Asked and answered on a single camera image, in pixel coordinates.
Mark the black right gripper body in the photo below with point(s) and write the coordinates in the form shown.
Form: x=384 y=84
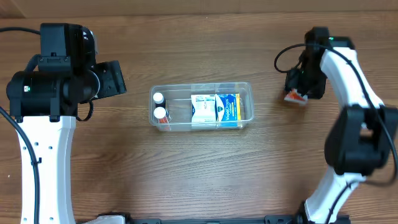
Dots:
x=302 y=86

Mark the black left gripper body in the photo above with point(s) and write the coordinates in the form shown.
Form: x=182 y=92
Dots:
x=114 y=78

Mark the red medicine box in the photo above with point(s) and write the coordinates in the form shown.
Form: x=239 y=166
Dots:
x=294 y=96

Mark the dark bottle white cap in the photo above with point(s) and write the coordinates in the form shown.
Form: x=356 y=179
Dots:
x=159 y=100

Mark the orange bottle white cap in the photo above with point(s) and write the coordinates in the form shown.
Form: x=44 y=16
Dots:
x=161 y=115

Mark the blue VapoDrops box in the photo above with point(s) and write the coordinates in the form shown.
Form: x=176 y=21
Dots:
x=228 y=110

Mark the white medicine box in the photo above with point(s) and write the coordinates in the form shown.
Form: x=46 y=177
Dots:
x=203 y=112

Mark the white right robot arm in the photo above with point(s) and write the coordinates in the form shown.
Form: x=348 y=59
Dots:
x=361 y=139

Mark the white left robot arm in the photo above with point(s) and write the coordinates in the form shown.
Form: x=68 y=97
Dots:
x=43 y=109

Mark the clear plastic container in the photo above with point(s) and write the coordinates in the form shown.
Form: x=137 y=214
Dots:
x=179 y=105

